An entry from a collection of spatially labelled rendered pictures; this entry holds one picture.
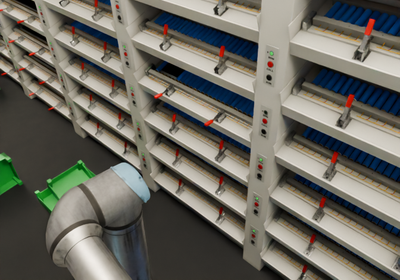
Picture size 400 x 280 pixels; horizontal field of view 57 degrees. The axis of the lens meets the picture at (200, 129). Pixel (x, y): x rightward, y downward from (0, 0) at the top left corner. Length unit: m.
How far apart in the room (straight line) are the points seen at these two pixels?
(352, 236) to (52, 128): 2.02
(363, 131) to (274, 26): 0.36
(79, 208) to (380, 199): 0.81
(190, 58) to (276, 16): 0.43
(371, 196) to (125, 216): 0.69
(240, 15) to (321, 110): 0.36
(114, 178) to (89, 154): 1.51
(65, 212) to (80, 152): 1.60
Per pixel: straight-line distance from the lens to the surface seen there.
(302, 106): 1.11
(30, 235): 2.10
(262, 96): 1.15
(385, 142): 1.05
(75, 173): 2.13
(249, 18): 1.12
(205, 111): 1.41
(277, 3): 1.01
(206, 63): 1.30
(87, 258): 0.80
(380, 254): 1.32
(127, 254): 1.04
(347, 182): 1.20
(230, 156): 1.49
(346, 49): 0.99
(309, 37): 1.02
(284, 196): 1.38
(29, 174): 2.42
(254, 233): 1.61
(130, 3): 1.50
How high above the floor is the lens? 1.54
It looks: 39 degrees down
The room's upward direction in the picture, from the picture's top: 2 degrees counter-clockwise
